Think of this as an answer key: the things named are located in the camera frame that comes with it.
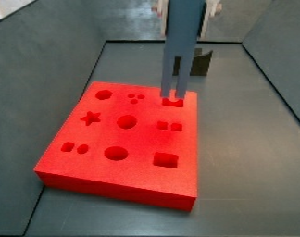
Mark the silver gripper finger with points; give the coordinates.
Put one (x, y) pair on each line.
(159, 8)
(213, 9)

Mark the blue double-square peg block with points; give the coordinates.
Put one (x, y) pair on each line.
(183, 25)

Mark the red foam shape board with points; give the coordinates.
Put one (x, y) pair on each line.
(126, 146)

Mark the dark curved holder stand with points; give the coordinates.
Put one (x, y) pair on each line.
(199, 63)

